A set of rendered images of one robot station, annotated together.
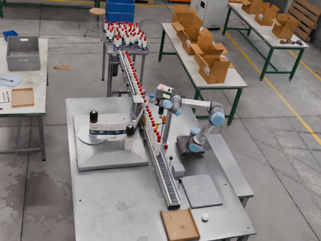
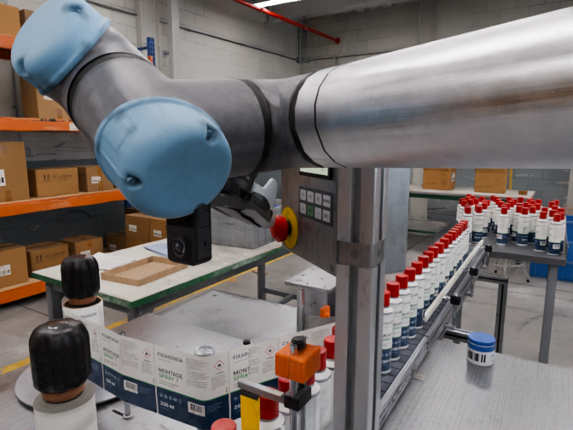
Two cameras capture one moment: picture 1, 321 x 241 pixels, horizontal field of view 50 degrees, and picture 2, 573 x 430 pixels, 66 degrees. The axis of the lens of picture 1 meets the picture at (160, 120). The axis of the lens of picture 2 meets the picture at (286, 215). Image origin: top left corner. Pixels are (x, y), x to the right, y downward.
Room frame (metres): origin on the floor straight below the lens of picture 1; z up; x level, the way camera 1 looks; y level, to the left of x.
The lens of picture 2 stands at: (2.46, -0.42, 1.45)
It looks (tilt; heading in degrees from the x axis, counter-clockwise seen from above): 10 degrees down; 52
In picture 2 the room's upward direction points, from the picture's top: straight up
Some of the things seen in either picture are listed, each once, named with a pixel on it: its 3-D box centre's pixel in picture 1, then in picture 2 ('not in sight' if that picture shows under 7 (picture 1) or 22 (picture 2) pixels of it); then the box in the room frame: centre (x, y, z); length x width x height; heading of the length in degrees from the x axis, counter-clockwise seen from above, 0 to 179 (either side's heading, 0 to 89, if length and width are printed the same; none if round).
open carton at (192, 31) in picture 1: (194, 39); not in sight; (5.34, -0.32, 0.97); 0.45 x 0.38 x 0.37; 112
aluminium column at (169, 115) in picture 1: (168, 117); (357, 374); (2.84, -0.08, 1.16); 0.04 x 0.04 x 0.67; 21
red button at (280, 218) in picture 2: not in sight; (282, 228); (2.84, 0.06, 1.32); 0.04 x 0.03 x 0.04; 76
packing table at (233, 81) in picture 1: (194, 71); not in sight; (5.37, -0.43, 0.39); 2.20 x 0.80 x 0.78; 19
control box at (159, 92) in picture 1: (165, 96); (338, 190); (2.88, 0.00, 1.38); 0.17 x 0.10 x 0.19; 76
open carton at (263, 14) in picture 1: (264, 14); not in sight; (7.25, -1.75, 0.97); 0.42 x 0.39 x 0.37; 107
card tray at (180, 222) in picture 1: (179, 223); not in sight; (1.82, -0.31, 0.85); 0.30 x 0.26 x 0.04; 21
